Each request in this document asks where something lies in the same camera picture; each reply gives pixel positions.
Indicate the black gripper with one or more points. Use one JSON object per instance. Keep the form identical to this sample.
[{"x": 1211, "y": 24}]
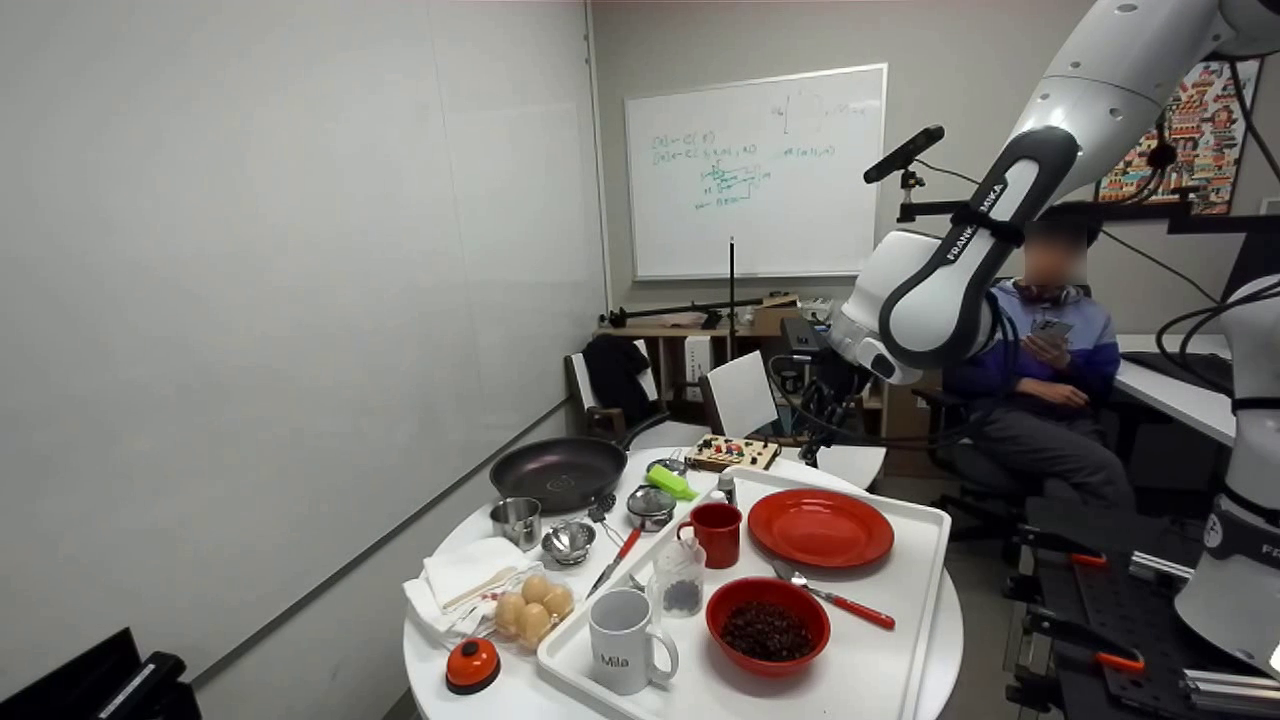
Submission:
[{"x": 822, "y": 383}]

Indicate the red mug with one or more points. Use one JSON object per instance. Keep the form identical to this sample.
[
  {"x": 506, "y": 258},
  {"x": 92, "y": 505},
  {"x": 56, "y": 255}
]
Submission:
[{"x": 722, "y": 538}]

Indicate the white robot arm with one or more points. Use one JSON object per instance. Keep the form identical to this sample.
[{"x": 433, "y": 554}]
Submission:
[{"x": 961, "y": 266}]

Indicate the red plate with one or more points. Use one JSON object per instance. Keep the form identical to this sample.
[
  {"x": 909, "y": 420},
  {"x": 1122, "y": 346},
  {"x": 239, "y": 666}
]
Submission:
[{"x": 822, "y": 531}]

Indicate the white paper sheet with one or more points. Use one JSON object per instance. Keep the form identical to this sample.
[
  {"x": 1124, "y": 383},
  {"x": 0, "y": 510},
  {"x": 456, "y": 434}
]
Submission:
[{"x": 742, "y": 394}]

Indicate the small seasoning bottle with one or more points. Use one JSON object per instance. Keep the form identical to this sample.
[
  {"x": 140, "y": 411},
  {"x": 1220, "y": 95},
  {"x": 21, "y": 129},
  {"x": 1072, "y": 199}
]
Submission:
[{"x": 727, "y": 488}]

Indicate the small cardboard box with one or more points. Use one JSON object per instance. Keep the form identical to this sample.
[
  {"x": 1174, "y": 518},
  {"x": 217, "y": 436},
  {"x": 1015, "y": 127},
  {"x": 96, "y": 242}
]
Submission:
[{"x": 770, "y": 317}]

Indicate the black office chair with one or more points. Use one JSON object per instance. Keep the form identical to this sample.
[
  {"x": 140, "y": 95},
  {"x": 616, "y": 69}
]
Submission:
[{"x": 965, "y": 467}]

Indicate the green plastic tool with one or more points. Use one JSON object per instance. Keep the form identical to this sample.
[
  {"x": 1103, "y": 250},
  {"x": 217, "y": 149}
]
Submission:
[{"x": 668, "y": 482}]

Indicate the black boom stand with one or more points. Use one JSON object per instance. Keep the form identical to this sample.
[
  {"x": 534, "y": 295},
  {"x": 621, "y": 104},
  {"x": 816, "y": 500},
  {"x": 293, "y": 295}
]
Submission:
[{"x": 666, "y": 315}]

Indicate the black jacket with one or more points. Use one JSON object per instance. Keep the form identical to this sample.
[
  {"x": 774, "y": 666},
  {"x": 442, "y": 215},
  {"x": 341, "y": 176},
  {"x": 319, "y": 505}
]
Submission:
[{"x": 616, "y": 383}]

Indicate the red bowl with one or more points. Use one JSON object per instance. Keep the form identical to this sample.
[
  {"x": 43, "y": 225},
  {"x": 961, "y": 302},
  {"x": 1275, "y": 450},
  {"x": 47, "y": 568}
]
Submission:
[{"x": 770, "y": 659}]

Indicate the seated person in blue jacket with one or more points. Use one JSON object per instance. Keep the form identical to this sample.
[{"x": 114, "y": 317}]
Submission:
[{"x": 1052, "y": 403}]

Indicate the white plastic tray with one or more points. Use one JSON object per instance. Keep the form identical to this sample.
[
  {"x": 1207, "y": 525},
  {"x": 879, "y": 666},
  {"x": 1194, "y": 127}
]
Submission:
[{"x": 907, "y": 654}]

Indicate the whiteboard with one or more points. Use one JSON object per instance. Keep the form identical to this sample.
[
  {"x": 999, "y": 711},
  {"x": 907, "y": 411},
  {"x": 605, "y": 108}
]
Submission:
[{"x": 760, "y": 174}]

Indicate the black frying pan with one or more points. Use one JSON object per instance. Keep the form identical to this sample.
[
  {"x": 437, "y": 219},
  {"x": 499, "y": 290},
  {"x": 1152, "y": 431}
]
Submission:
[{"x": 552, "y": 473}]

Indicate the small steel bowl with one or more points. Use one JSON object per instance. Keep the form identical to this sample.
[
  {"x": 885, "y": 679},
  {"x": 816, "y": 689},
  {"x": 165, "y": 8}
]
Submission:
[{"x": 570, "y": 545}]

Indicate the white mug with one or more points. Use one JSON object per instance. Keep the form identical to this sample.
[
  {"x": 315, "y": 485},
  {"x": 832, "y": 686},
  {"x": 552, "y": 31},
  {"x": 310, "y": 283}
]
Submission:
[{"x": 621, "y": 647}]

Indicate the small steel cup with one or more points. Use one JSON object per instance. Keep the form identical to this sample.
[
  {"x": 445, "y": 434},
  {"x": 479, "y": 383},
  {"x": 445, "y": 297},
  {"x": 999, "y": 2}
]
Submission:
[{"x": 514, "y": 521}]

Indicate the white desk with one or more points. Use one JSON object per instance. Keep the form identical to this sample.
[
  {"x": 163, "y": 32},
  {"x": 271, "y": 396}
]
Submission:
[{"x": 1183, "y": 394}]

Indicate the white paper napkins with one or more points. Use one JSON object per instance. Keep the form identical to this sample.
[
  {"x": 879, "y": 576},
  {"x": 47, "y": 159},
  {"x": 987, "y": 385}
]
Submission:
[{"x": 461, "y": 565}]

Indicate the black stereo camera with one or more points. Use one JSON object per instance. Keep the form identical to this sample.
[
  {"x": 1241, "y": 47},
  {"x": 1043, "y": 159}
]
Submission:
[{"x": 907, "y": 154}]

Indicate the colourful wall poster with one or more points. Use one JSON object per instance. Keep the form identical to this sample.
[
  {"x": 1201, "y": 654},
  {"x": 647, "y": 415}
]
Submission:
[{"x": 1185, "y": 144}]

